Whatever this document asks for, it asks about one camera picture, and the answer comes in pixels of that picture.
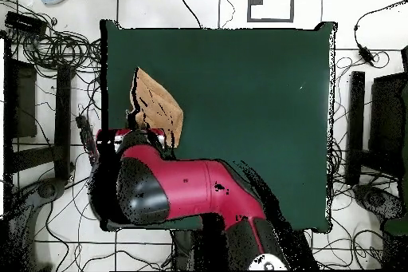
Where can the tan terry towel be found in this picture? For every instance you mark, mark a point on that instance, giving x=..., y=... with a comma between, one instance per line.
x=159, y=106

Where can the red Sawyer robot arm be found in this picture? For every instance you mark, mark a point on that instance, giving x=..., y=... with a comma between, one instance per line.
x=191, y=182

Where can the black power strip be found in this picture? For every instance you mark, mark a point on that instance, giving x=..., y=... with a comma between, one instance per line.
x=83, y=125

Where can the grey stand base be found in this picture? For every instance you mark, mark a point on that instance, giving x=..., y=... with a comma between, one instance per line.
x=47, y=189
x=376, y=200

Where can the black rectangular box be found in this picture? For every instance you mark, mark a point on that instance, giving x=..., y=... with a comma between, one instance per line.
x=25, y=23

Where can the dark green table cloth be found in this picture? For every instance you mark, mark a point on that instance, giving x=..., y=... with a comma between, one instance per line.
x=271, y=125

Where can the black power adapter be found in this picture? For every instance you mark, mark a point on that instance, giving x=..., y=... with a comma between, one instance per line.
x=366, y=55

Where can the dark green fabric bundle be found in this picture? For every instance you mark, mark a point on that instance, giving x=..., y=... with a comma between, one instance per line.
x=397, y=226

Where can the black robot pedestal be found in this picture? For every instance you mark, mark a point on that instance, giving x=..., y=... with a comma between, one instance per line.
x=185, y=249

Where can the grey square floor frame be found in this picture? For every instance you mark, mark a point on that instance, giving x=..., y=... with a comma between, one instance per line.
x=248, y=7

